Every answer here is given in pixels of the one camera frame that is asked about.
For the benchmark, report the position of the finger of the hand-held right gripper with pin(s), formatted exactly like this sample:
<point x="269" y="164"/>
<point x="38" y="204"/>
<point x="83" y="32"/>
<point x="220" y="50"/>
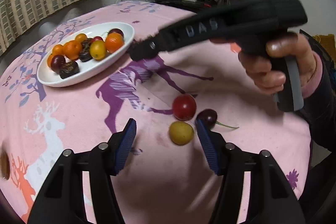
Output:
<point x="143" y="50"/>

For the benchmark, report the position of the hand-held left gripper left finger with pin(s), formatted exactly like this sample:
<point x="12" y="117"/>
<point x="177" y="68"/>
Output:
<point x="126" y="145"/>

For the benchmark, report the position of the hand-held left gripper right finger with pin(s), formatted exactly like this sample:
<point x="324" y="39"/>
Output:
<point x="208" y="146"/>

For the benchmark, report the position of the large orange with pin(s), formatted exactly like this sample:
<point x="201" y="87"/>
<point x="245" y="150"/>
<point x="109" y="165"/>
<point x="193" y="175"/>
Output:
<point x="114" y="41"/>

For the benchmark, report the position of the small yellow plum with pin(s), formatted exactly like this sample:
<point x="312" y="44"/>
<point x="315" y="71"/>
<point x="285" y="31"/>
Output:
<point x="181" y="132"/>

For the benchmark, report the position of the yellow-green plum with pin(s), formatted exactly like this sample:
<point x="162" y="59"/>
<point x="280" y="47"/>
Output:
<point x="97" y="50"/>

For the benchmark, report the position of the small red plum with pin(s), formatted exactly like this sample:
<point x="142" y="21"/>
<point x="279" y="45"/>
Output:
<point x="98" y="38"/>

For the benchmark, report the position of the dark brown water chestnut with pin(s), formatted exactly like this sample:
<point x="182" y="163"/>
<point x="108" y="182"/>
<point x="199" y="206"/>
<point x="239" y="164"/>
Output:
<point x="85" y="55"/>
<point x="69" y="69"/>
<point x="86" y="43"/>

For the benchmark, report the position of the white oval plate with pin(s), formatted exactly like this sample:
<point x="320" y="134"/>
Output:
<point x="86" y="75"/>

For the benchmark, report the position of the yellow-orange citrus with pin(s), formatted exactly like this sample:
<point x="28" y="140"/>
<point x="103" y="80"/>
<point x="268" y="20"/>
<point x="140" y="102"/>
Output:
<point x="80" y="37"/>

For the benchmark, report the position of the small orange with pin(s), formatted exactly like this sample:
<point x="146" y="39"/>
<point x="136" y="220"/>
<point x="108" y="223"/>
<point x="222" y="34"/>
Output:
<point x="72" y="49"/>
<point x="57" y="49"/>
<point x="49" y="60"/>

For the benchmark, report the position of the dark purple plum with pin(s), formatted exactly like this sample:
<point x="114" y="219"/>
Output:
<point x="57" y="61"/>

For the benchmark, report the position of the person's right forearm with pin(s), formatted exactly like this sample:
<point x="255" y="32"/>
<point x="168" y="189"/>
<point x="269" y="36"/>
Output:
<point x="325" y="98"/>

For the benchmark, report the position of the person's right hand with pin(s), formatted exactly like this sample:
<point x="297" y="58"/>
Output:
<point x="262" y="71"/>

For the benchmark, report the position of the pink deer print tablecloth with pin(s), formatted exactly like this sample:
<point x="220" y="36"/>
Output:
<point x="162" y="187"/>

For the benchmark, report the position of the plastic jar with cream lid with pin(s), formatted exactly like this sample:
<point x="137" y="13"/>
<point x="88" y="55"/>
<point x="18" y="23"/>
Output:
<point x="4" y="165"/>

